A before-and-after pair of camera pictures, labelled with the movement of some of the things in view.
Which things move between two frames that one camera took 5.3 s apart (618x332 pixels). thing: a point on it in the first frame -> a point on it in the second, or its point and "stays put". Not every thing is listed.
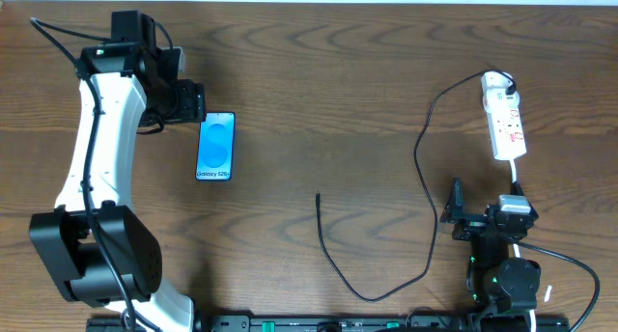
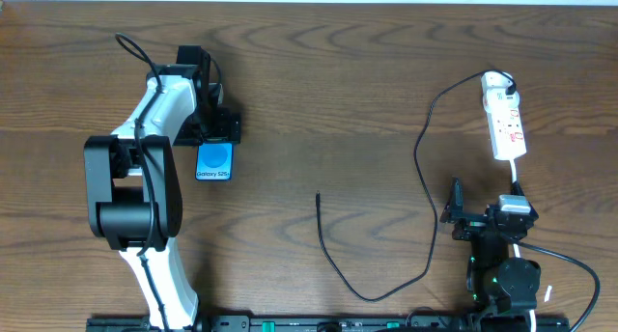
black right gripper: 481,219 stays put
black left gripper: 194,101 -> 220,130
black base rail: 341,323 stays put
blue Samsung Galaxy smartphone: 215,147 stays put
